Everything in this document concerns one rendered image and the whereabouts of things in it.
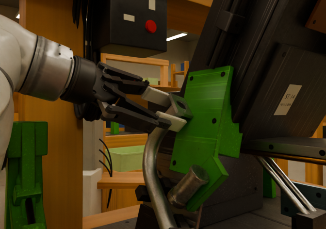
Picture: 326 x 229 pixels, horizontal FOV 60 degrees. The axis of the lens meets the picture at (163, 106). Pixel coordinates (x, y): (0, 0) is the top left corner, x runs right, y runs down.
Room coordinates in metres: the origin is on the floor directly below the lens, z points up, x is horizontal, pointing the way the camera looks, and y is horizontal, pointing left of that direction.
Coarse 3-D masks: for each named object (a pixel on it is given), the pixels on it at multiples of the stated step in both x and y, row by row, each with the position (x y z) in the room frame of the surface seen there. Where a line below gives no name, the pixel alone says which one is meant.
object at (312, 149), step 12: (252, 144) 0.57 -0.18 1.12; (264, 144) 0.55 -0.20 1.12; (276, 144) 0.53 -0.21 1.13; (288, 144) 0.51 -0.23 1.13; (300, 144) 0.51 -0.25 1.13; (312, 144) 0.51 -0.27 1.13; (324, 144) 0.51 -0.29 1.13; (264, 156) 0.55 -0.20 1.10; (276, 156) 0.53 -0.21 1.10; (288, 156) 0.51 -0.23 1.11; (300, 156) 0.50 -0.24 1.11; (312, 156) 0.48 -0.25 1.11; (324, 156) 0.46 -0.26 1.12
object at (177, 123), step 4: (156, 112) 0.51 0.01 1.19; (160, 112) 0.51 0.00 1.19; (160, 116) 0.51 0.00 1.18; (164, 116) 0.51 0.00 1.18; (168, 116) 0.52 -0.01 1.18; (172, 116) 0.53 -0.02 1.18; (172, 120) 0.53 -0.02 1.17; (176, 120) 0.53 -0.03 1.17; (180, 120) 0.54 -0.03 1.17; (184, 120) 0.54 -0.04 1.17; (172, 124) 0.54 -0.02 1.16; (176, 124) 0.54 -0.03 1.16; (180, 124) 0.54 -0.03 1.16; (184, 124) 0.54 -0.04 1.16; (168, 128) 0.54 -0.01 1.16; (172, 128) 0.54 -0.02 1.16; (176, 128) 0.55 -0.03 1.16; (180, 128) 0.55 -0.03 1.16
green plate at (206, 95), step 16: (192, 80) 0.59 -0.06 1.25; (208, 80) 0.55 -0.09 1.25; (224, 80) 0.51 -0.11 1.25; (192, 96) 0.57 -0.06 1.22; (208, 96) 0.54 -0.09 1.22; (224, 96) 0.50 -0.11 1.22; (192, 112) 0.56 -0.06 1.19; (208, 112) 0.53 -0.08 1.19; (224, 112) 0.50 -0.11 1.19; (192, 128) 0.55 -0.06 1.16; (208, 128) 0.51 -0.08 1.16; (224, 128) 0.52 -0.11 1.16; (176, 144) 0.57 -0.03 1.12; (192, 144) 0.54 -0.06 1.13; (208, 144) 0.50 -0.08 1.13; (224, 144) 0.52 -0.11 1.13; (240, 144) 0.55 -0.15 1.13; (176, 160) 0.56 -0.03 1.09; (192, 160) 0.53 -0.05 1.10
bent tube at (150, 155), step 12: (168, 96) 0.57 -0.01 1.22; (180, 108) 0.55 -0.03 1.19; (156, 132) 0.59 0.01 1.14; (156, 144) 0.59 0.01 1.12; (144, 156) 0.59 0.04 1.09; (156, 156) 0.60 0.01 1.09; (144, 168) 0.58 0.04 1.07; (156, 168) 0.59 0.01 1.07; (144, 180) 0.57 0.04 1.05; (156, 180) 0.56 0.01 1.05; (156, 192) 0.54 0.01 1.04; (156, 204) 0.52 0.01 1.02; (168, 204) 0.53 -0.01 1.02; (156, 216) 0.51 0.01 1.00; (168, 216) 0.50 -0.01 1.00; (168, 228) 0.48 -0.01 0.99
